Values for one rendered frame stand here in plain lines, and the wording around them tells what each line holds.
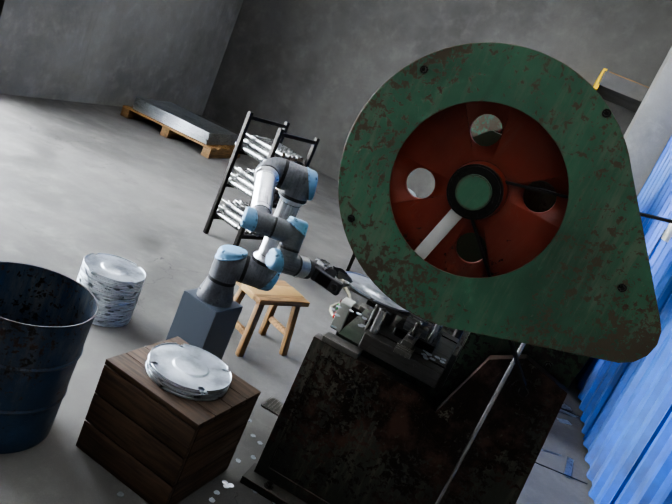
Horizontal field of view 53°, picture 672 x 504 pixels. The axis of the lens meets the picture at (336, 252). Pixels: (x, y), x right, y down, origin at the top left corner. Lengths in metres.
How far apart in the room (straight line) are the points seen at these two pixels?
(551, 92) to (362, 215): 0.63
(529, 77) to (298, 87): 7.86
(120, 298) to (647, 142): 5.59
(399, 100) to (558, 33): 7.20
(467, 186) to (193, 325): 1.34
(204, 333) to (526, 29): 7.13
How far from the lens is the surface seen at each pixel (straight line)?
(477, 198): 1.89
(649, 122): 7.42
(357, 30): 9.50
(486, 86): 1.95
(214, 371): 2.39
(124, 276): 3.25
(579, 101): 1.94
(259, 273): 2.68
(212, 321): 2.69
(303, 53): 9.70
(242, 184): 4.86
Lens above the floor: 1.51
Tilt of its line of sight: 15 degrees down
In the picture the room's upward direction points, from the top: 24 degrees clockwise
